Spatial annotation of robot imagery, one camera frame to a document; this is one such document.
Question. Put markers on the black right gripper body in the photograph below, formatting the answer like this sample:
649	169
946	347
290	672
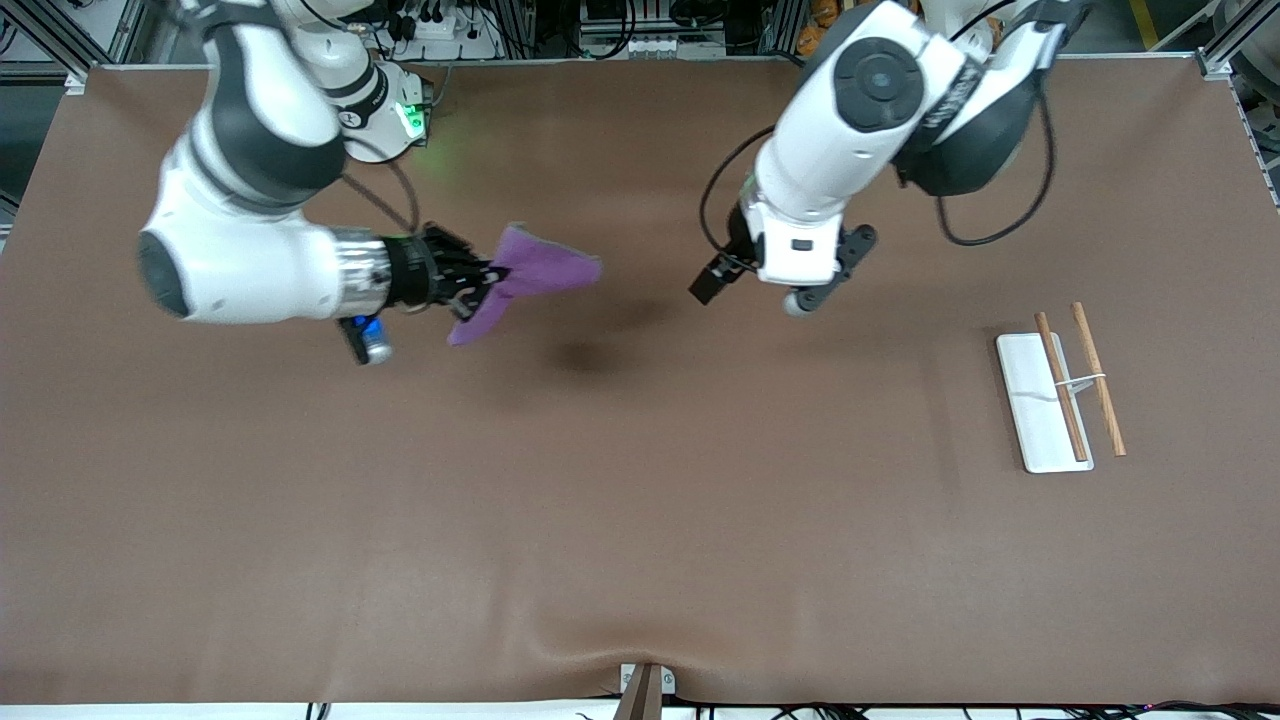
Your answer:
420	270

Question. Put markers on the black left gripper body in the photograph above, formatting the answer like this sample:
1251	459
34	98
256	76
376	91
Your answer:
738	249

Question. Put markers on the purple towel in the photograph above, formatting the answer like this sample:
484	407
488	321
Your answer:
540	270

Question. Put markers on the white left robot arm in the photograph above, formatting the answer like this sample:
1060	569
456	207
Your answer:
850	150

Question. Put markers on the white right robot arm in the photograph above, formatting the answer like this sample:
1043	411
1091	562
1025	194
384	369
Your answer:
240	270

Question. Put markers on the white rack with wooden bars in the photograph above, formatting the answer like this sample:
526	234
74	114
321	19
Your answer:
1030	400

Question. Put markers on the white device with ports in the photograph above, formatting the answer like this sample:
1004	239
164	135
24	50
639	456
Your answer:
655	46

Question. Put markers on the brown table cover mat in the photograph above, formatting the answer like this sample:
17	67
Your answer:
640	500

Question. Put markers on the white power strip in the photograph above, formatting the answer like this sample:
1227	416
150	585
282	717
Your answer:
450	30

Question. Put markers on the pile of orange snack packs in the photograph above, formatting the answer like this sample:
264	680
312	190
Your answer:
815	15

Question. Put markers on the metal bracket with brown post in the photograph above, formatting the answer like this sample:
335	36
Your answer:
645	690

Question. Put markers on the aluminium frame profile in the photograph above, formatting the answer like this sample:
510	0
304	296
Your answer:
1225	45
55	35

